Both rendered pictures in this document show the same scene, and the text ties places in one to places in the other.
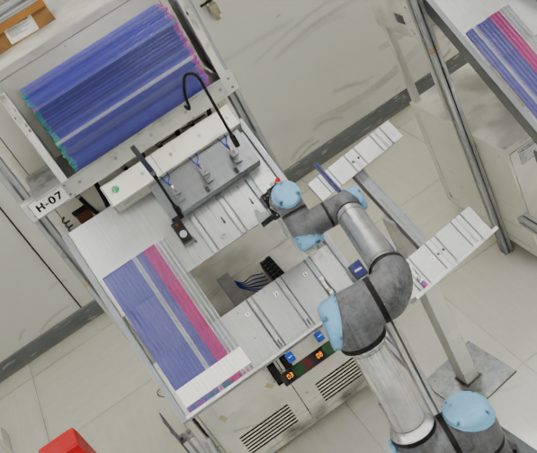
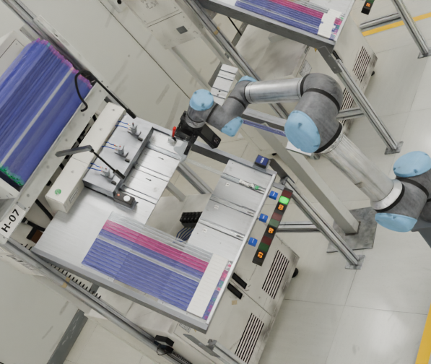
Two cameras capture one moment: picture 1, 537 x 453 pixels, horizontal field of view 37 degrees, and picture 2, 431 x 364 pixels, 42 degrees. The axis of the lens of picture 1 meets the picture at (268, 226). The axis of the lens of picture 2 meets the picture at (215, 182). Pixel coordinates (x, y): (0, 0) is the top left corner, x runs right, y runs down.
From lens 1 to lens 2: 0.91 m
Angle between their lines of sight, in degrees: 21
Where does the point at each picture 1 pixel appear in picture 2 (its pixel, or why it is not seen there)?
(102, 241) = (66, 237)
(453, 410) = (404, 167)
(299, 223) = (221, 114)
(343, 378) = (276, 276)
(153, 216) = (94, 201)
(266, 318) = (220, 225)
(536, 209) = not seen: hidden behind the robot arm
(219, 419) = not seen: hidden behind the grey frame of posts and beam
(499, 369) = (369, 211)
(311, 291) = (239, 193)
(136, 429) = not seen: outside the picture
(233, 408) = (219, 332)
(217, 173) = (127, 147)
